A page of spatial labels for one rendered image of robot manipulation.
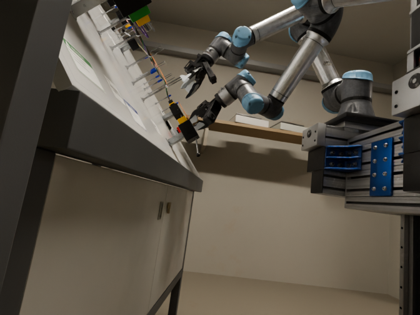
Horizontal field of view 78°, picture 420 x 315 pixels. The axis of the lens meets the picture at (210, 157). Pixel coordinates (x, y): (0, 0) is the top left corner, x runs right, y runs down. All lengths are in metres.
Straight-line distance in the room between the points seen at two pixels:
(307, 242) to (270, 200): 0.61
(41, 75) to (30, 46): 0.02
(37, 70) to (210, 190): 2.67
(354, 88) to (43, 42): 1.14
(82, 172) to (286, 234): 2.81
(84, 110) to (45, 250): 0.18
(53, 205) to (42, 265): 0.07
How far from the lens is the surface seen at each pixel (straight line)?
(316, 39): 1.11
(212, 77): 1.23
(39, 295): 0.40
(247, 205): 2.94
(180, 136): 0.86
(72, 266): 0.45
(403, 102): 0.76
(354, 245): 3.48
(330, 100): 1.38
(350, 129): 1.16
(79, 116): 0.31
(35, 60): 0.26
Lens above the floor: 0.77
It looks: 9 degrees up
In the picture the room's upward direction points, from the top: 8 degrees clockwise
